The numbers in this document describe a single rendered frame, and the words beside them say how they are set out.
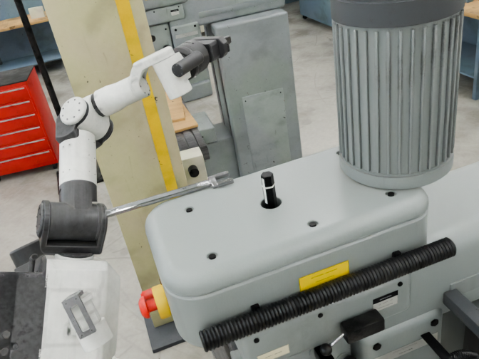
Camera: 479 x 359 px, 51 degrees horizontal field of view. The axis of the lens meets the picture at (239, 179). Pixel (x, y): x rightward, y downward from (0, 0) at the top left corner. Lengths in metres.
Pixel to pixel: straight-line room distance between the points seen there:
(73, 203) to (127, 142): 1.42
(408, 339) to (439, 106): 0.48
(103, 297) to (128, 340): 2.17
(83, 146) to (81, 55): 1.21
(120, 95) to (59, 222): 0.35
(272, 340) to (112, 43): 1.84
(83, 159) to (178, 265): 0.58
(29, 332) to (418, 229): 0.84
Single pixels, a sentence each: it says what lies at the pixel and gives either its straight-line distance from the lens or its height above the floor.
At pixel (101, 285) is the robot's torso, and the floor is 1.62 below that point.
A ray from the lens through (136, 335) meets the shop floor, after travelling 3.43.
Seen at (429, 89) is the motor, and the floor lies 2.06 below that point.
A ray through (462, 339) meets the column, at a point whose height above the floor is 1.42.
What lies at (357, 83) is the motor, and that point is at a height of 2.08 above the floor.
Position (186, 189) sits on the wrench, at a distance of 0.96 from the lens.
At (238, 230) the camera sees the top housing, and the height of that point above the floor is 1.89.
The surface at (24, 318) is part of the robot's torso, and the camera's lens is 1.24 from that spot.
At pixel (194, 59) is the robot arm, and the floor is 2.01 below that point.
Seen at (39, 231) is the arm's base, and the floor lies 1.77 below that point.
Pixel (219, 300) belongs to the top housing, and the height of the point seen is 1.84.
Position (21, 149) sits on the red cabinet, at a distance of 5.65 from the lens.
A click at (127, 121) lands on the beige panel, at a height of 1.42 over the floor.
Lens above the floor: 2.39
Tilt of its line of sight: 31 degrees down
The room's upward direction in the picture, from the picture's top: 10 degrees counter-clockwise
